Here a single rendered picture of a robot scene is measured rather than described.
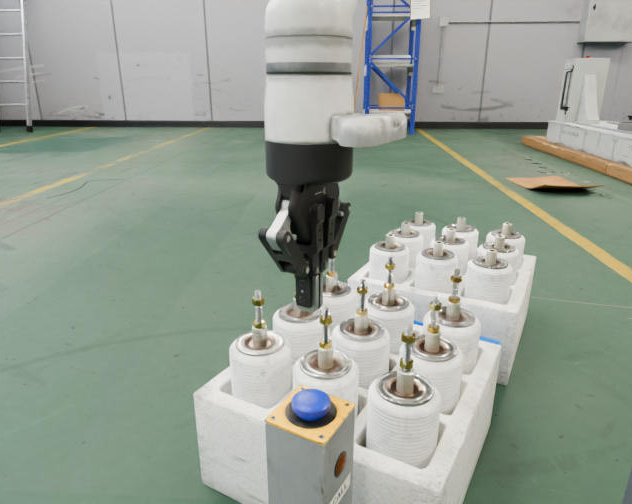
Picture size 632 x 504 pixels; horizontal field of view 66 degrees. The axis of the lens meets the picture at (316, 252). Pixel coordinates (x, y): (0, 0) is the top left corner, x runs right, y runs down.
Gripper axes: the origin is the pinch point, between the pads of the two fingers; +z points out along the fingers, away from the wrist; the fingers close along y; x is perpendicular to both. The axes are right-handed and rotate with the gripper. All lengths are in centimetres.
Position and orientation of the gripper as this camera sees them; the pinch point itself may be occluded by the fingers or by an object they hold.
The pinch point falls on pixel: (309, 290)
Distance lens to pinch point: 46.2
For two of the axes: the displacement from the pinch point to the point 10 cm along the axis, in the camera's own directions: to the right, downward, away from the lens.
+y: -4.9, 2.9, -8.2
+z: 0.0, 9.4, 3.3
